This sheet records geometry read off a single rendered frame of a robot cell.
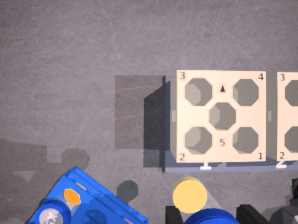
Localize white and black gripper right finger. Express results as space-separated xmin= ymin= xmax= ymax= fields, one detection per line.
xmin=236 ymin=204 xmax=271 ymax=224

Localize blue tube rack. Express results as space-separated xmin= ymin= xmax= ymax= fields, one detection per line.
xmin=41 ymin=166 xmax=148 ymax=224

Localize blue-capped tube marked x5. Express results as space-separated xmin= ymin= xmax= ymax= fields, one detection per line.
xmin=35 ymin=189 xmax=81 ymax=224

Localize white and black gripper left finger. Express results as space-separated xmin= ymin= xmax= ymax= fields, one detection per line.
xmin=165 ymin=206 xmax=184 ymax=224

